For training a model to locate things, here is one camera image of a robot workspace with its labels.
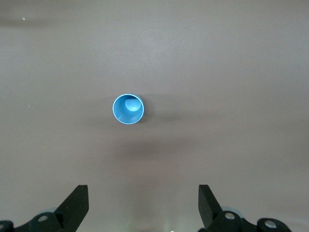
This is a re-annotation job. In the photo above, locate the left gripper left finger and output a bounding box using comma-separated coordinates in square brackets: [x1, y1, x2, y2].
[14, 184, 90, 232]

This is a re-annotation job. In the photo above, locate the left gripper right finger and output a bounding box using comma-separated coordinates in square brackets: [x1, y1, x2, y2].
[198, 184, 249, 232]

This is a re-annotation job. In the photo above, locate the blue plastic cup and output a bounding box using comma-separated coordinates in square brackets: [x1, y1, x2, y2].
[112, 93, 145, 126]

